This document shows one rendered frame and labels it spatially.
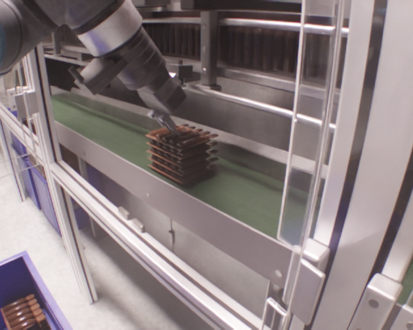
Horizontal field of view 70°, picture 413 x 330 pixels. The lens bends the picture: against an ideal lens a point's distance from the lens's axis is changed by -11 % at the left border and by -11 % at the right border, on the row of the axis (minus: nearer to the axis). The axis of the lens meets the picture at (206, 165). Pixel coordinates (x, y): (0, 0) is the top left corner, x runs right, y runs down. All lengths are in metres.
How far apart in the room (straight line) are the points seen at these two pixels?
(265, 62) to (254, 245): 0.29
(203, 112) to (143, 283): 0.77
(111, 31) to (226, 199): 0.31
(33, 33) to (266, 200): 0.41
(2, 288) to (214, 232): 0.63
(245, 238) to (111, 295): 0.93
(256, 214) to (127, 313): 0.85
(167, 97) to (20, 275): 0.64
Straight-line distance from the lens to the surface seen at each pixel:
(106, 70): 0.46
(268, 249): 0.44
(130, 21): 0.46
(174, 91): 0.52
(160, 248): 0.58
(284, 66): 0.53
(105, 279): 1.39
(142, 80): 0.49
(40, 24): 0.45
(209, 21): 0.58
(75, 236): 1.10
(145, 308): 1.26
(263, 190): 0.55
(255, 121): 0.71
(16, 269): 0.93
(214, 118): 0.80
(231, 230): 0.48
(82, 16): 0.45
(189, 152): 0.55
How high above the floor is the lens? 0.98
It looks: 27 degrees down
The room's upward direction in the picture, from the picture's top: straight up
